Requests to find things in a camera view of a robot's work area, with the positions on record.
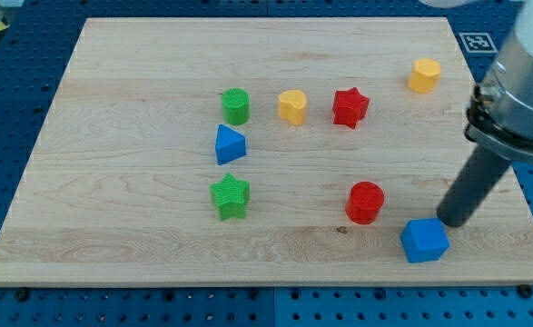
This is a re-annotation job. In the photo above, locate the blue cube block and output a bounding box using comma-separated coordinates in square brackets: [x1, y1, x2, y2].
[400, 218, 450, 263]

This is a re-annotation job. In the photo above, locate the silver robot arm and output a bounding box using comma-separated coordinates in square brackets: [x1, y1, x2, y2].
[465, 0, 533, 172]

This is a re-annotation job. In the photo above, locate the blue triangle block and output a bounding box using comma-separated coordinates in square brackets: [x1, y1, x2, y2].
[214, 124, 247, 165]

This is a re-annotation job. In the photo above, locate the green star block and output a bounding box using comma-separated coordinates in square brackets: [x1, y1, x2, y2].
[209, 173, 251, 221]

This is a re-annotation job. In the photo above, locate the yellow heart block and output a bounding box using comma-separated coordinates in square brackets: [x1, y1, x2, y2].
[278, 89, 308, 126]

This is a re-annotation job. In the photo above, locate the green cylinder block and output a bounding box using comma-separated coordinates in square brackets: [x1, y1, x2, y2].
[221, 88, 250, 125]

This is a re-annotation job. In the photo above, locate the light wooden board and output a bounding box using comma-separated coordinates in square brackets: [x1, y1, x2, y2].
[0, 17, 533, 288]

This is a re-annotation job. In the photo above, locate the red star block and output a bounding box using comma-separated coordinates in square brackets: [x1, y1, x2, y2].
[332, 87, 370, 129]

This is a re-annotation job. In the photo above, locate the red cylinder block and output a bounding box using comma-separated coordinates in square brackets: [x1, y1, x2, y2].
[345, 181, 385, 224]

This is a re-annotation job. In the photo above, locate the yellow hexagon block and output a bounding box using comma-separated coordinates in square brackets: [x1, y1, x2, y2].
[408, 58, 441, 94]

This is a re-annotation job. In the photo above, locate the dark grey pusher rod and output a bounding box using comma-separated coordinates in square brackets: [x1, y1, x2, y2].
[437, 145, 510, 227]

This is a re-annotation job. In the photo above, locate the white fiducial marker tag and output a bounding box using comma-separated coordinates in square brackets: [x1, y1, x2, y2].
[459, 32, 498, 54]

